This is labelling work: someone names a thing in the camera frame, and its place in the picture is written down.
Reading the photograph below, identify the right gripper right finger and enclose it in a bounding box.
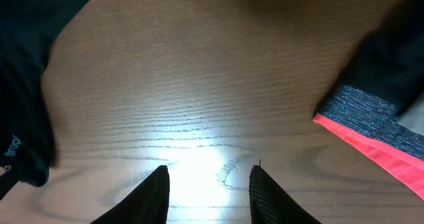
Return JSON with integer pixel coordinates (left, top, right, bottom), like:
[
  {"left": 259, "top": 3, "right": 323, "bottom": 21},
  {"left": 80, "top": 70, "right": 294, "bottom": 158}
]
[{"left": 249, "top": 165, "right": 321, "bottom": 224}]

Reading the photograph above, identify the red grey garment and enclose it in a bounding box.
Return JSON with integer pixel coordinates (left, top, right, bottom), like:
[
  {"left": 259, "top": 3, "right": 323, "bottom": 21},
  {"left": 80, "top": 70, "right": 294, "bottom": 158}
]
[{"left": 313, "top": 85, "right": 423, "bottom": 198}]

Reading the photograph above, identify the black garment at corner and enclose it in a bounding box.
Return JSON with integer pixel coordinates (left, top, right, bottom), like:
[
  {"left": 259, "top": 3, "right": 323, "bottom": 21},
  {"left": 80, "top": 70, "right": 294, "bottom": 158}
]
[{"left": 337, "top": 0, "right": 423, "bottom": 115}]

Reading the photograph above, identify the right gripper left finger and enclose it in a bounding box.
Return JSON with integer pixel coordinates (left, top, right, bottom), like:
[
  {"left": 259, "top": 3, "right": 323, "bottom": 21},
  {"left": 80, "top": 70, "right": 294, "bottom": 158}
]
[{"left": 91, "top": 165, "right": 170, "bottom": 224}]

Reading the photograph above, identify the black logo shirt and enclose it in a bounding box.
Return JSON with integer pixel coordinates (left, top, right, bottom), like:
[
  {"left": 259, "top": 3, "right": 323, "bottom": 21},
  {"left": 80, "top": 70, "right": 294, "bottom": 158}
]
[{"left": 1, "top": 0, "right": 89, "bottom": 196}]

